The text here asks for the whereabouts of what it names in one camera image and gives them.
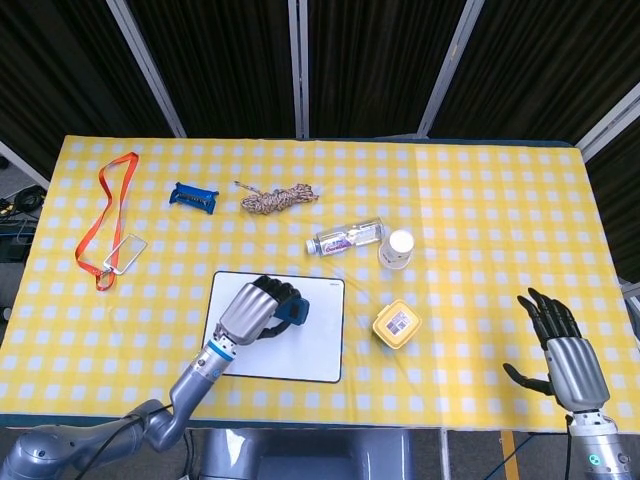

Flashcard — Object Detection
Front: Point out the black fabric divider panel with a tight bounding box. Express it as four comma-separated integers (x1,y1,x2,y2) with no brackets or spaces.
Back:
307,0,471,140
124,0,301,140
0,0,177,169
428,0,640,147

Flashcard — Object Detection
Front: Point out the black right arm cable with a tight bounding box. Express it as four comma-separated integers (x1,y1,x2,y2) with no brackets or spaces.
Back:
563,414,573,480

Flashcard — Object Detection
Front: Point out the clear plastic water bottle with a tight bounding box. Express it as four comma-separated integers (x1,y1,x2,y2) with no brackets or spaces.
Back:
305,216,389,257

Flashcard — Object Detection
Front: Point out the black floor cable bundle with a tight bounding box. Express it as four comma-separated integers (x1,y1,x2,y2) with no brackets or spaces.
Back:
0,183,47,236

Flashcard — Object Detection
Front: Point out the clear badge holder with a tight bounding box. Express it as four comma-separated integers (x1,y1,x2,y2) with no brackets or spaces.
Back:
103,233,149,276

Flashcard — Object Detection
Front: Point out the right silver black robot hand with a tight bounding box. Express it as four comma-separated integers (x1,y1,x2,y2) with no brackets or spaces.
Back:
503,287,611,412

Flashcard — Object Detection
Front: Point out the yellow checkered tablecloth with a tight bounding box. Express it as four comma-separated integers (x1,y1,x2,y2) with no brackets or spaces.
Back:
0,134,640,432

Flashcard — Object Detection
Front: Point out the blue plastic clip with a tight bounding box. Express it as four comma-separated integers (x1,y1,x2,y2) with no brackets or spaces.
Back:
168,181,221,215

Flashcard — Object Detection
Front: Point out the orange lanyard strap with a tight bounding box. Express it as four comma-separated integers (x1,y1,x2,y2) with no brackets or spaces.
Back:
74,152,140,292

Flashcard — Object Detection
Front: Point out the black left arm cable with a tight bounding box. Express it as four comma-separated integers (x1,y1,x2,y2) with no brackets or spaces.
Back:
87,405,176,480

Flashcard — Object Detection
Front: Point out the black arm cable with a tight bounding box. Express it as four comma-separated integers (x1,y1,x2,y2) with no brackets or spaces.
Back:
563,414,573,480
87,405,176,480

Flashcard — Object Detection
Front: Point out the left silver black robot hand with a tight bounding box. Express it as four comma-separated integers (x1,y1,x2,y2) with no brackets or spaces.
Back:
214,274,305,347

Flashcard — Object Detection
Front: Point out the braided rope bundle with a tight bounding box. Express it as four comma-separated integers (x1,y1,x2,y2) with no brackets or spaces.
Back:
233,180,320,216

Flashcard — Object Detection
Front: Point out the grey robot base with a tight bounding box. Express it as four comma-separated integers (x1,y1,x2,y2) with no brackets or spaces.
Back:
199,427,416,480

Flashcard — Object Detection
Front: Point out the green box with yellow lid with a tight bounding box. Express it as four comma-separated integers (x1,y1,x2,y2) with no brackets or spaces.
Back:
371,298,423,350

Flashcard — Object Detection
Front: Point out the black-framed whiteboard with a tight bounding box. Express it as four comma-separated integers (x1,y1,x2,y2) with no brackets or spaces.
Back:
202,270,346,385

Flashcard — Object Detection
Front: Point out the white divider post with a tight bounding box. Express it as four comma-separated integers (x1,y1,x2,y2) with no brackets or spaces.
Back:
105,0,187,139
576,82,640,162
0,139,50,190
288,0,311,140
416,0,482,137

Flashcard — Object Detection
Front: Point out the blue whiteboard eraser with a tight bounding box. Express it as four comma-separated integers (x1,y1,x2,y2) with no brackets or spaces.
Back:
277,298,310,325

